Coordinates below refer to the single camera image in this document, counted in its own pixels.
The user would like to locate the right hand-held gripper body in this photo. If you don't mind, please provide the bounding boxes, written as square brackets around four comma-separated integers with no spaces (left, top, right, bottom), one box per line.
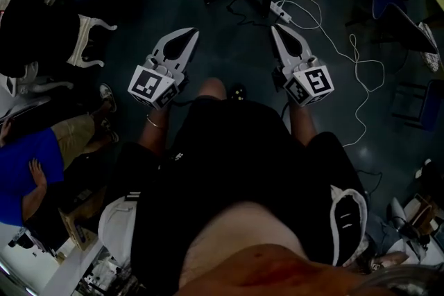
[273,55,336,108]

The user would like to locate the person's right forearm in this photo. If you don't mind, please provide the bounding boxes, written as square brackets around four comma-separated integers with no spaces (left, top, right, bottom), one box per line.
[287,102,318,150]

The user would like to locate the person's left forearm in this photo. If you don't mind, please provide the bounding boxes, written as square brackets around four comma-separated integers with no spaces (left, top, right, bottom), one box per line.
[138,103,173,157]

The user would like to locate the blue chair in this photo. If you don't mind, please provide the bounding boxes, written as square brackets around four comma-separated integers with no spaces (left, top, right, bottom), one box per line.
[391,78,444,132]

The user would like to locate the white wire basket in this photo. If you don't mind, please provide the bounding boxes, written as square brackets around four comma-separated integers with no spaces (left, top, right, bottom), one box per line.
[418,22,442,73]

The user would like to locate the black white-edged shoulder pad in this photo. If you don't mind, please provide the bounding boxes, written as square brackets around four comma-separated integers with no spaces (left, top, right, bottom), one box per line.
[328,184,368,268]

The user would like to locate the person's left leg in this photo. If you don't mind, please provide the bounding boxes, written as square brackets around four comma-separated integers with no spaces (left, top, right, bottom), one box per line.
[198,76,228,102]

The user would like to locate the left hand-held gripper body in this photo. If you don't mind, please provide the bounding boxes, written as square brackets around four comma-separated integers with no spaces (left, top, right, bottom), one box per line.
[127,53,190,111]

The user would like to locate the white workbench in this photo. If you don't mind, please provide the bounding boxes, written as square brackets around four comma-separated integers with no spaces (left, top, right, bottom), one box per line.
[37,238,105,296]

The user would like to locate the cardboard box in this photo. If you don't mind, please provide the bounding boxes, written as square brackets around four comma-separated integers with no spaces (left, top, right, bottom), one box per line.
[58,183,107,252]

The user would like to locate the long white cable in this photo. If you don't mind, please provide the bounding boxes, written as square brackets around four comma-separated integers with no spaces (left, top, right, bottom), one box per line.
[277,0,386,149]

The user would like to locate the person's right black shoe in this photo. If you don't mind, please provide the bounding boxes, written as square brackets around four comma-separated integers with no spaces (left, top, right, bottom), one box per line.
[228,82,248,102]

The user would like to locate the white backpack strap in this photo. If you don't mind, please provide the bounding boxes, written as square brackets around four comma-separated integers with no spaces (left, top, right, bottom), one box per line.
[97,192,143,266]

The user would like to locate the black office chair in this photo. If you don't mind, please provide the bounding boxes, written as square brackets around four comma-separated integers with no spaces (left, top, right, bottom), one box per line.
[370,0,438,55]

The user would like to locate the white power strip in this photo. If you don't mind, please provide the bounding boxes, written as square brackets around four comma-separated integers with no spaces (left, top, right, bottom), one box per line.
[269,0,293,23]

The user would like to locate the white shell chair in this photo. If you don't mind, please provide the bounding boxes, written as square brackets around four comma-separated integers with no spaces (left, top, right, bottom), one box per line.
[0,96,52,125]

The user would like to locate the person's black t-shirt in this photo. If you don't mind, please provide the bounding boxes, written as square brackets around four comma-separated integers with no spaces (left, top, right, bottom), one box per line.
[103,98,368,288]

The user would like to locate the thin gold bracelet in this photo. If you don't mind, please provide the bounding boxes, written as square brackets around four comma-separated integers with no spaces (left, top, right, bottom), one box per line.
[145,116,167,131]

